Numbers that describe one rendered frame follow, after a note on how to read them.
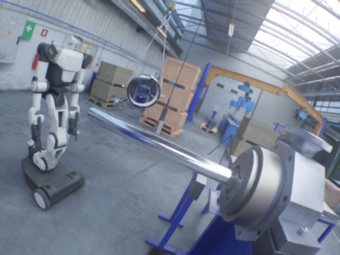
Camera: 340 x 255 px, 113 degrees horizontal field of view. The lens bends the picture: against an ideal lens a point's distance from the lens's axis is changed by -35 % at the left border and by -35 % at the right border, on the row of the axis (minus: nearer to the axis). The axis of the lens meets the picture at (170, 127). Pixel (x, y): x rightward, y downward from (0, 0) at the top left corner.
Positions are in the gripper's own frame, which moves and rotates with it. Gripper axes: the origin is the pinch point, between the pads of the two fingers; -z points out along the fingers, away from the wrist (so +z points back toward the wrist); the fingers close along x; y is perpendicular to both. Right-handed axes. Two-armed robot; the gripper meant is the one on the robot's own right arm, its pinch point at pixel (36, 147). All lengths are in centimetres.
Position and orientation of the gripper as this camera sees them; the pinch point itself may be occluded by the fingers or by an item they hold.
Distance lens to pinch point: 155.1
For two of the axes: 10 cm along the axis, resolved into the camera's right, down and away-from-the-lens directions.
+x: 9.5, 2.2, -2.2
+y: 2.5, -1.5, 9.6
